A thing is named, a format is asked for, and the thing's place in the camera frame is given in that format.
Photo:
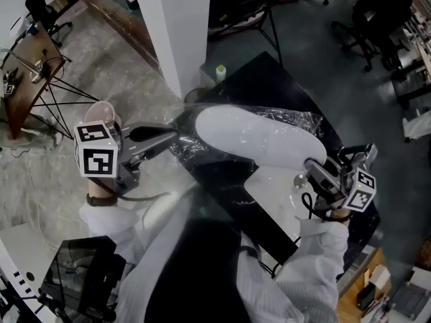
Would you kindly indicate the silver desk lamp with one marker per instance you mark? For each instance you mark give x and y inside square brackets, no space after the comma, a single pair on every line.
[32,69]

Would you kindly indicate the black office chair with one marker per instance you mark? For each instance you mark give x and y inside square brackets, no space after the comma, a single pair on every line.
[380,8]

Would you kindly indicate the person's left forearm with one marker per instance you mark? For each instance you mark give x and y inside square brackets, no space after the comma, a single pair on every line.
[107,220]

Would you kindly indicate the silver phone stand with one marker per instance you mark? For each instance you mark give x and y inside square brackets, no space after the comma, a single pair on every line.
[370,153]

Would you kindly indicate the person's right forearm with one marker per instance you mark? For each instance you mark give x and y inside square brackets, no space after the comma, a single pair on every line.
[316,257]

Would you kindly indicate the white box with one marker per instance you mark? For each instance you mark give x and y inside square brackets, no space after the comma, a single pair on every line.
[380,276]

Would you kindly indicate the hand-held gripper on desk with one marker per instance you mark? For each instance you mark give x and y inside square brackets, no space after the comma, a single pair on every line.
[9,84]

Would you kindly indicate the black table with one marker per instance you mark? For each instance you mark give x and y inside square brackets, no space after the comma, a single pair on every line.
[262,76]

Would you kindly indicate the brown wooden plank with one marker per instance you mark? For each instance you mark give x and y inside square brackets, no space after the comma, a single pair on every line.
[118,22]

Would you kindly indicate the clear plastic wrap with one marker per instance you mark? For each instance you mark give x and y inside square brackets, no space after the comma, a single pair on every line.
[299,118]

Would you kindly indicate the black box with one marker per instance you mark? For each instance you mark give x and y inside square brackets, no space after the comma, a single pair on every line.
[366,296]

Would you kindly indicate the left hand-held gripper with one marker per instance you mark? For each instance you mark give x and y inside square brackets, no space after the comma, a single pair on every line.
[97,156]

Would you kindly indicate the white plastic bottle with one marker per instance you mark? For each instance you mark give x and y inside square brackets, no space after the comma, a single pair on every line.
[220,74]

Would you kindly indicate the white oblong panel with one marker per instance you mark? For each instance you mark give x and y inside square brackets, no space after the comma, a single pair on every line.
[252,133]

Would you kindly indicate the pink waste bin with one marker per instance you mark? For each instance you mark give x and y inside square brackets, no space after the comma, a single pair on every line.
[101,113]

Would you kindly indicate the white fabric bundle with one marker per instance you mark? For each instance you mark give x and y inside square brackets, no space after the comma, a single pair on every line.
[417,126]

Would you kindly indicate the black mesh waste bin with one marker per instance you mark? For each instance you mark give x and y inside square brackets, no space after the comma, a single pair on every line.
[195,94]

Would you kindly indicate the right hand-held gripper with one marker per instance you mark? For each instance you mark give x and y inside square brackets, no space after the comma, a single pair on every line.
[362,190]

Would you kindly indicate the black tripod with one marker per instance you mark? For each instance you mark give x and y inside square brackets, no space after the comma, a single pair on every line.
[269,25]

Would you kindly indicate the black box device on stand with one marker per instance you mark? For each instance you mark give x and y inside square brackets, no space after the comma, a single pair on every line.
[77,274]

